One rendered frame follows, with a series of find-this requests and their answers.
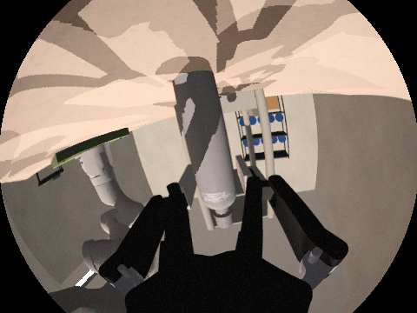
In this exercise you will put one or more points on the grey shelving unit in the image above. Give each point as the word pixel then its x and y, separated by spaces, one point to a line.
pixel 251 103

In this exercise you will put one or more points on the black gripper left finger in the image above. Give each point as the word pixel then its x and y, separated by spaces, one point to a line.
pixel 137 250

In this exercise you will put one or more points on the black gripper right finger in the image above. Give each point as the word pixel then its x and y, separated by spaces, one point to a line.
pixel 318 250

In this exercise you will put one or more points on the grey bottle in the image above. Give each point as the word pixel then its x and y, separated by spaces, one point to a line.
pixel 205 133

